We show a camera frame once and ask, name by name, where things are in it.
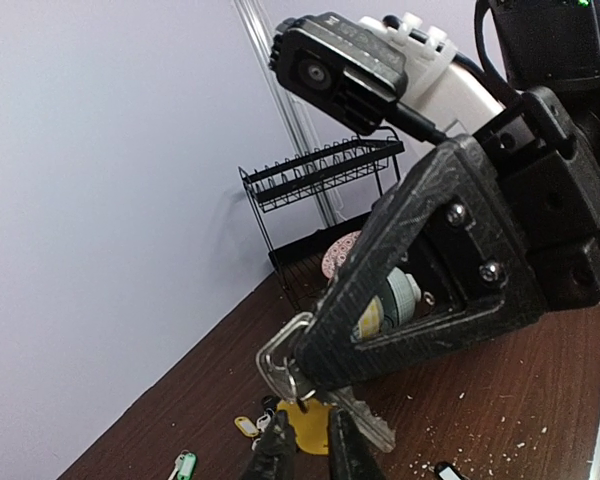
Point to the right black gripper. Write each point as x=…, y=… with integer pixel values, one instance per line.
x=548, y=171

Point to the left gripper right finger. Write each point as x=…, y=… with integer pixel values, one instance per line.
x=349, y=455

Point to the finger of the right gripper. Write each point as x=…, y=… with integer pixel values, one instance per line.
x=438, y=267

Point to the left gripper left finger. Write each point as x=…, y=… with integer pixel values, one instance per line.
x=274, y=456

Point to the key with yellow tag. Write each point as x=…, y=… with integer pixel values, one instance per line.
x=309, y=406

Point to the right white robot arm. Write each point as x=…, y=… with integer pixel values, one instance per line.
x=555, y=44

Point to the keys with yellow tag cluster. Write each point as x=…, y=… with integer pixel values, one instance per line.
x=254, y=430

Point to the light blue ribbed bowl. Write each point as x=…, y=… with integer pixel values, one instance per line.
x=402, y=296

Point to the key with light green tag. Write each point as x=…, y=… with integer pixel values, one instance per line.
x=184, y=466

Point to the pink patterned bowl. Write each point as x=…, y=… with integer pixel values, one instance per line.
x=337, y=253

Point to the yellow checked bowl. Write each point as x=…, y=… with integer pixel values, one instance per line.
x=370, y=322

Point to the black dish rack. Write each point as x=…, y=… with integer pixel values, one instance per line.
x=315, y=176

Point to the black tagged key on ring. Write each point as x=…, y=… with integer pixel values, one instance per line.
x=446, y=471

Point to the right aluminium frame post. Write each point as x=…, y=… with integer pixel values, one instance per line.
x=292, y=111

